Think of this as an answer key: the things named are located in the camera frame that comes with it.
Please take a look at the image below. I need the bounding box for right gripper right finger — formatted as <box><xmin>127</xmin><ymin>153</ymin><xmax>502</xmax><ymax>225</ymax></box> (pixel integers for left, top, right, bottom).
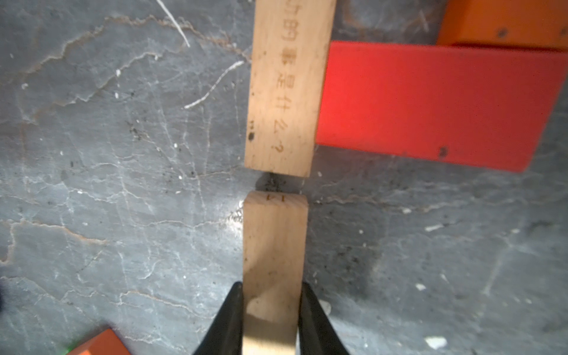
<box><xmin>298</xmin><ymin>282</ymin><xmax>349</xmax><ymax>355</ymax></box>

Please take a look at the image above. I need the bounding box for red block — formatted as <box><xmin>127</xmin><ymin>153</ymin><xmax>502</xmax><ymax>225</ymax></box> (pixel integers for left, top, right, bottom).
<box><xmin>317</xmin><ymin>41</ymin><xmax>567</xmax><ymax>172</ymax></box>

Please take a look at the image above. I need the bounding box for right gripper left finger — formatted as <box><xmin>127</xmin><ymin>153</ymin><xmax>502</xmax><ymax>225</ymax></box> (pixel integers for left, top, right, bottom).
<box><xmin>194</xmin><ymin>282</ymin><xmax>243</xmax><ymax>355</ymax></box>

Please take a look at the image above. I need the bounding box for wooden block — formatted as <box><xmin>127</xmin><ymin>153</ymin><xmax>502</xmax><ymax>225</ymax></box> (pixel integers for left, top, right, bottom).
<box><xmin>242</xmin><ymin>191</ymin><xmax>309</xmax><ymax>354</ymax></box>
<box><xmin>244</xmin><ymin>0</ymin><xmax>337</xmax><ymax>178</ymax></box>

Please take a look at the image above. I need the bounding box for orange block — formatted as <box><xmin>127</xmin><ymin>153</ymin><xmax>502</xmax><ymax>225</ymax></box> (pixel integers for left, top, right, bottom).
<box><xmin>67</xmin><ymin>328</ymin><xmax>130</xmax><ymax>355</ymax></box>
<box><xmin>436</xmin><ymin>0</ymin><xmax>567</xmax><ymax>51</ymax></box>

